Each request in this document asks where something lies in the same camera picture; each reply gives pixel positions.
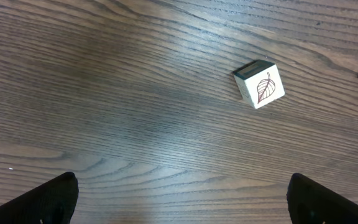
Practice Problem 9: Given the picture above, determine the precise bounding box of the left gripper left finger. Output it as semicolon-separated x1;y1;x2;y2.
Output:
0;172;79;224

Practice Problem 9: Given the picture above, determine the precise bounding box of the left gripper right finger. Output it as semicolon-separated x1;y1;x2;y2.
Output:
287;173;358;224

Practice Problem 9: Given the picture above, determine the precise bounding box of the white block red drawing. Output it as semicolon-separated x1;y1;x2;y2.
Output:
233;60;285;109

